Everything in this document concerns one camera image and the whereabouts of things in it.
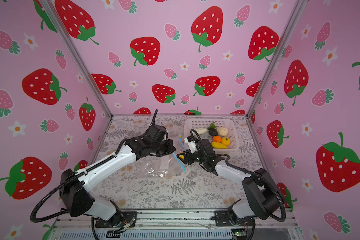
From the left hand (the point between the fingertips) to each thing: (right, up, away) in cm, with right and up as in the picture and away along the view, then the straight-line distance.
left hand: (178, 148), depth 77 cm
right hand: (0, -4, +6) cm, 8 cm away
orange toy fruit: (+25, +4, +23) cm, 34 cm away
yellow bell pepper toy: (+31, +2, +21) cm, 38 cm away
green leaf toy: (+23, +13, +27) cm, 38 cm away
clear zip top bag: (-6, -12, +11) cm, 17 cm away
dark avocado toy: (+23, +8, +27) cm, 37 cm away
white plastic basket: (+36, +14, +27) cm, 47 cm away
